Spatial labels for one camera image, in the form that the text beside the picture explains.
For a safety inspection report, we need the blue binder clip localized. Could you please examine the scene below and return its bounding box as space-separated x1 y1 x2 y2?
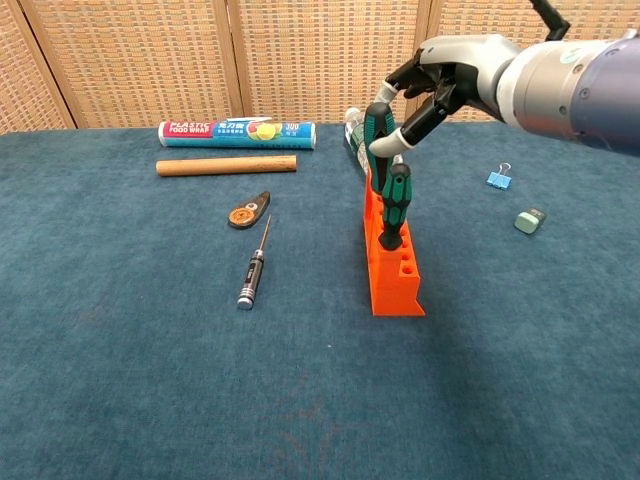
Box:
484 161 513 190

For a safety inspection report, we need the black orange tape measure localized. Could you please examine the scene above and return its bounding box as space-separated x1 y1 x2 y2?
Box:
227 190 272 230

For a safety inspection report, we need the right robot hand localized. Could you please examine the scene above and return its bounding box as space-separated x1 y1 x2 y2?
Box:
368 33 521 156

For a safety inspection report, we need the clear plastic water bottle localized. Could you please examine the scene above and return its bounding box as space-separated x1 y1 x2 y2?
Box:
343 106 404 176

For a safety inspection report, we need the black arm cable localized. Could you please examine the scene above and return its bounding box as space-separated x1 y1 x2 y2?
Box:
529 0 571 41

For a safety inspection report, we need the large green black screwdriver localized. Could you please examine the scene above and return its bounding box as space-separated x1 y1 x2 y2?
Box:
362 102 396 196

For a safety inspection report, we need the blue carpet table mat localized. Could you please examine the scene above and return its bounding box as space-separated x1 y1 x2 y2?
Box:
0 116 640 480

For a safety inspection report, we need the black precision screwdriver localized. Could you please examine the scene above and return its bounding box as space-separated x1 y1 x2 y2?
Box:
236 214 273 312

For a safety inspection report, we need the bamboo folding screen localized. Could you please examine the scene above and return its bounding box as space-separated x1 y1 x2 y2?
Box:
0 0 640 135

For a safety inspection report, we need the plastic food wrap roll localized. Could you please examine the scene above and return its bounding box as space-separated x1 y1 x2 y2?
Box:
157 117 318 149

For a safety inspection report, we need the wooden rod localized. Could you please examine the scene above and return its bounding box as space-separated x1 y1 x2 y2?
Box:
155 154 298 178

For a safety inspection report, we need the orange tool holder rack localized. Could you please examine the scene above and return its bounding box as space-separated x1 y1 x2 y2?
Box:
363 172 427 317

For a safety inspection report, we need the small striped green screwdriver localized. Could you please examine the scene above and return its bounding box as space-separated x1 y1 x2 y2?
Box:
378 162 414 251

